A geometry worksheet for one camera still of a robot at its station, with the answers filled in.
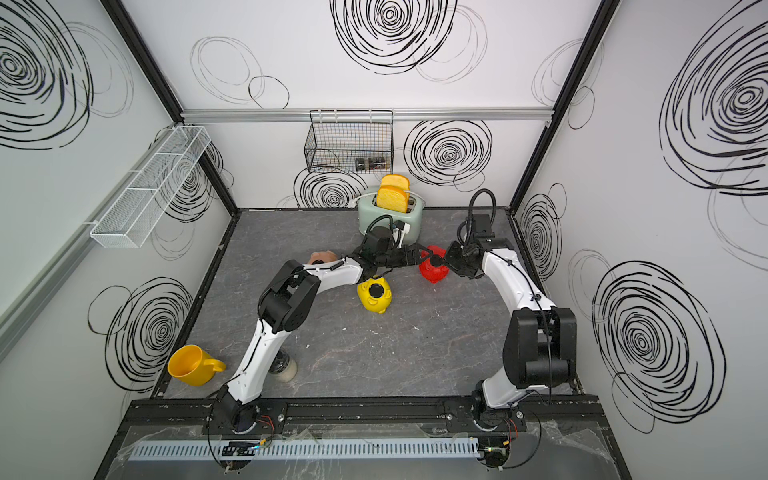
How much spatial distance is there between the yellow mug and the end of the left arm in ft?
1.48

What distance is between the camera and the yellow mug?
2.42ft

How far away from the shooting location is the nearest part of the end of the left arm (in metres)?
0.82
